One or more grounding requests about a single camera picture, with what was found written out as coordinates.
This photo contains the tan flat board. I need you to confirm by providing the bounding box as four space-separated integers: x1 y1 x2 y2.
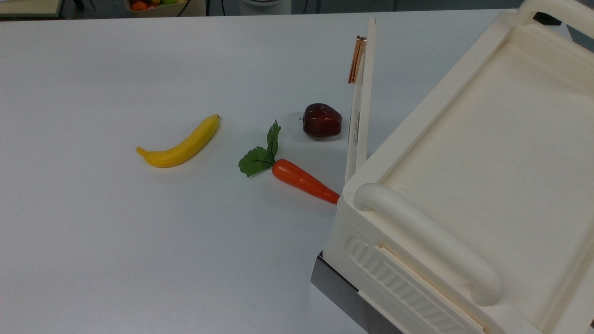
0 0 66 19

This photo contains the basket of toy fruit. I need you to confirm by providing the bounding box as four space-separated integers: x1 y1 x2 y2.
124 0 207 19

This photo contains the copper door handle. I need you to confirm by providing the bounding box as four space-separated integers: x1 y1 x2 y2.
348 35 368 85

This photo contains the cream cabinet door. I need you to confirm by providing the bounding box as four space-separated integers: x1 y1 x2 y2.
344 17 377 184

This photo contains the yellow toy banana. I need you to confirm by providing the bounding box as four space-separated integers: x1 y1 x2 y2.
136 114 220 169

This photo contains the dark red toy apple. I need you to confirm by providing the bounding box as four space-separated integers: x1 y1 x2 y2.
299 103 343 140

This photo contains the cream plastic toy cabinet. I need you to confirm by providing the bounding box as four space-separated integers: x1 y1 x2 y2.
322 0 594 334

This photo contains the orange toy carrot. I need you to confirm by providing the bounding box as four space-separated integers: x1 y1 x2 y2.
238 120 341 206

